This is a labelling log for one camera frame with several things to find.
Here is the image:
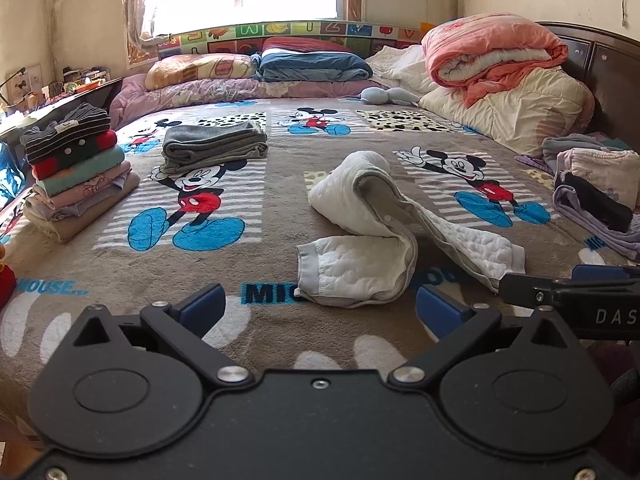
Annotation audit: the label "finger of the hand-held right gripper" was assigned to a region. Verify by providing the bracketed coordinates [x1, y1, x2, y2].
[499, 272, 576, 307]
[571, 264, 640, 283]

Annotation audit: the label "wall picture frame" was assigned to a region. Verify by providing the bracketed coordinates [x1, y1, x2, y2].
[20, 64, 45, 106]

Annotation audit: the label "stack of folded clothes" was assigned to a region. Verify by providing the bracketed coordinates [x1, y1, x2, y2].
[20, 102, 142, 244]

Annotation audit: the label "cream quilt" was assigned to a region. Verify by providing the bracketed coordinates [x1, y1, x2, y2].
[417, 67, 596, 157]

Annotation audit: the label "sheer patterned curtain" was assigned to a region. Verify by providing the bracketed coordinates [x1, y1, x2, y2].
[122, 0, 173, 68]

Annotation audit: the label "desk clutter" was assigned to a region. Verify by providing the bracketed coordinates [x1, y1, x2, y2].
[50, 65, 111, 95]

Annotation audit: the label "folded grey clothes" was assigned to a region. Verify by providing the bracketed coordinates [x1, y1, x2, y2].
[161, 120, 270, 175]

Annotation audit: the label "red cloth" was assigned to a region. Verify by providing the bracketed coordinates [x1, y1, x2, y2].
[0, 262, 17, 311]

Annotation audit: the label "white quilted garment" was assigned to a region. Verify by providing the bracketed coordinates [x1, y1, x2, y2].
[294, 150, 527, 308]

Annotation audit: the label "yellow floral pillow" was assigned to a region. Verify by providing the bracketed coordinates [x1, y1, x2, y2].
[145, 54, 258, 92]

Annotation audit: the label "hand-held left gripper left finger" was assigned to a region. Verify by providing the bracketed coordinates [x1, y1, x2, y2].
[67, 282, 256, 392]

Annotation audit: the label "dark wooden headboard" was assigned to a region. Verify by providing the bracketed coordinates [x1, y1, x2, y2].
[535, 21, 640, 153]

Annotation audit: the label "black garment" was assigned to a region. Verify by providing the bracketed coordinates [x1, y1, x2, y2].
[562, 172, 635, 233]

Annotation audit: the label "desk lamp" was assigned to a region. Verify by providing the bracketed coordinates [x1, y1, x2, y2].
[0, 66, 27, 106]

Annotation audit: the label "dark desk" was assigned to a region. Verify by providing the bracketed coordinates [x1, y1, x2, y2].
[0, 77, 123, 161]

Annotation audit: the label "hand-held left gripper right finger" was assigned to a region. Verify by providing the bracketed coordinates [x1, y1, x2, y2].
[387, 285, 581, 391]

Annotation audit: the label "pale pink garment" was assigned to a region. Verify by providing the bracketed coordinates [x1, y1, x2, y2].
[556, 147, 640, 211]

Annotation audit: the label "white bed cloth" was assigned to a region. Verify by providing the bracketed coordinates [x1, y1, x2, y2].
[365, 44, 438, 96]

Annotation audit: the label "grey-blue plush toy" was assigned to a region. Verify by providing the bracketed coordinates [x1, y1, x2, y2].
[360, 86, 420, 107]

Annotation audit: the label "red pillow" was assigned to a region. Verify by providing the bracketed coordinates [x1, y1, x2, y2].
[261, 36, 353, 56]

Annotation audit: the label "colourful alphabet foam mat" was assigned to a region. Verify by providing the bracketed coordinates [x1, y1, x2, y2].
[157, 19, 426, 61]

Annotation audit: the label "purple cloth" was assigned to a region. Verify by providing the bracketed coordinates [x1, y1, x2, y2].
[515, 154, 556, 176]

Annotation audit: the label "cartoon mouse printed blanket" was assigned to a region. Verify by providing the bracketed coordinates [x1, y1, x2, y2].
[0, 95, 640, 456]

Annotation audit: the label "shiny blue bag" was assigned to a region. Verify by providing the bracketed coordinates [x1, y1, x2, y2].
[0, 142, 23, 208]

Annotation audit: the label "purple floral quilt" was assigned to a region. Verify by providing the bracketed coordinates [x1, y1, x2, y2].
[109, 74, 391, 128]

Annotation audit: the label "grey-green garment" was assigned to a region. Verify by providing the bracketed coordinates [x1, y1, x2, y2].
[541, 132, 631, 173]

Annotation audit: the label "rolled pink quilt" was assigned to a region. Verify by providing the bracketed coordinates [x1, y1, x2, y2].
[421, 12, 571, 108]

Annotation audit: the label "folded blue blanket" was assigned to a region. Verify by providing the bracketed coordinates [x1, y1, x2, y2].
[251, 50, 373, 83]

